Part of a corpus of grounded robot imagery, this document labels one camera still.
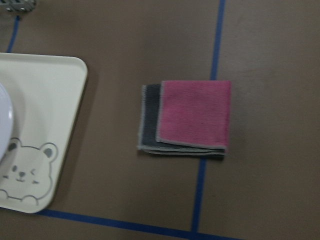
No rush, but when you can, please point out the white ridged plate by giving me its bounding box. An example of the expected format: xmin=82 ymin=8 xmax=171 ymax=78
xmin=0 ymin=84 xmax=14 ymax=159

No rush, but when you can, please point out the cream bear tray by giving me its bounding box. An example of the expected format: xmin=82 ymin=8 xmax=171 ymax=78
xmin=0 ymin=53 xmax=88 ymax=214

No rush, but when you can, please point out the grey cloth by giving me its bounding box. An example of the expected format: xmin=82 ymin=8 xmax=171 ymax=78
xmin=137 ymin=84 xmax=225 ymax=158

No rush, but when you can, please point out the pink cloth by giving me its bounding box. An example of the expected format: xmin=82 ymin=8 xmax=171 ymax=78
xmin=156 ymin=80 xmax=232 ymax=150

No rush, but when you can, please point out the aluminium frame post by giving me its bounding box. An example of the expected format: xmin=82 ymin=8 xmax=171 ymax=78
xmin=0 ymin=0 xmax=38 ymax=13

